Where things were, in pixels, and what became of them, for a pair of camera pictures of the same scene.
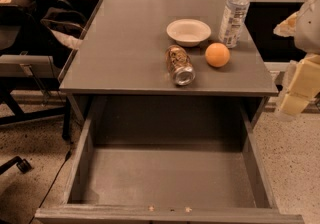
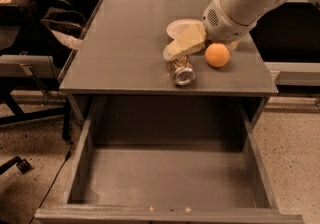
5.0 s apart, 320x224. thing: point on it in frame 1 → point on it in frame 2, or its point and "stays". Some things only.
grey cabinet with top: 122,53 stays
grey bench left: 26,66 stays
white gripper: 308,29 → 222,24
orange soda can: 179,65 stays
